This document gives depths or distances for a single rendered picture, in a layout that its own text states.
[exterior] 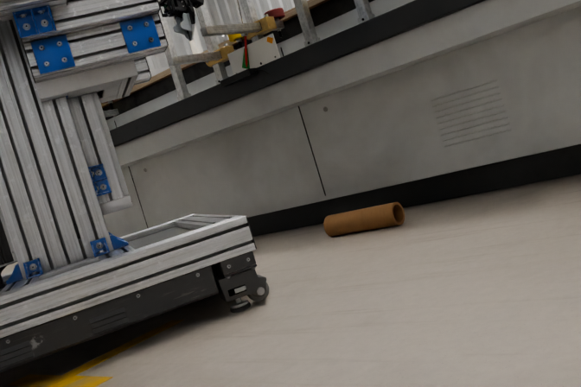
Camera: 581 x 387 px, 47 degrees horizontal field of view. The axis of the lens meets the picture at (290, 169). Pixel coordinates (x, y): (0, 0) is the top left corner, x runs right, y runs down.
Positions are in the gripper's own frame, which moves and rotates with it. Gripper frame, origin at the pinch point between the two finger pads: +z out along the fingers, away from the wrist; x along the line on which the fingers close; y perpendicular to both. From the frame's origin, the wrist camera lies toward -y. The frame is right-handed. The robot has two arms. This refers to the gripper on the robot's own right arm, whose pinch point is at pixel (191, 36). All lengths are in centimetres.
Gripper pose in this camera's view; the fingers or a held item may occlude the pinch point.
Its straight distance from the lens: 238.3
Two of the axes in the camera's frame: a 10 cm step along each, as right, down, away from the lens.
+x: 7.3, -2.0, -6.5
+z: 2.9, 9.6, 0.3
